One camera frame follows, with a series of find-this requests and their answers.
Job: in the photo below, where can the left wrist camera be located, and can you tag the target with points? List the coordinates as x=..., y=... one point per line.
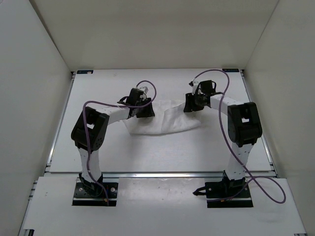
x=145, y=89

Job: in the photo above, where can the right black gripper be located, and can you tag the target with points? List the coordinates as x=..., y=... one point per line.
x=190, y=106

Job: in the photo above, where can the left blue corner label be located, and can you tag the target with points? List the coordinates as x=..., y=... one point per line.
x=84, y=72

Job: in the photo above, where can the aluminium front rail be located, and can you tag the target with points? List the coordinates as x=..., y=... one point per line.
x=162, y=174

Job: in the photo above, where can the blue corner label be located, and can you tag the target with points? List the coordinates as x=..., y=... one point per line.
x=230, y=70
x=84, y=72

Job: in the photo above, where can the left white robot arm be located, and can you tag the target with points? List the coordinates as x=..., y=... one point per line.
x=89, y=132

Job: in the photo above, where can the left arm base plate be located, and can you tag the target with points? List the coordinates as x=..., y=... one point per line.
x=83, y=198

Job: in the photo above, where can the white pleated skirt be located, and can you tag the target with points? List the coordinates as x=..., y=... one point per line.
x=169, y=118

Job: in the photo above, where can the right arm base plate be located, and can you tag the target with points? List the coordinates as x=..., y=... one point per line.
x=218, y=195

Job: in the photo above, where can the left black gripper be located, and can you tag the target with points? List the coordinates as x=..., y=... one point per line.
x=148, y=111

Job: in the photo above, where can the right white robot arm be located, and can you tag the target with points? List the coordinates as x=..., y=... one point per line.
x=243, y=126

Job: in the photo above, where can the right blue corner label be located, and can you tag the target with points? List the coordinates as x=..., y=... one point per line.
x=230, y=70

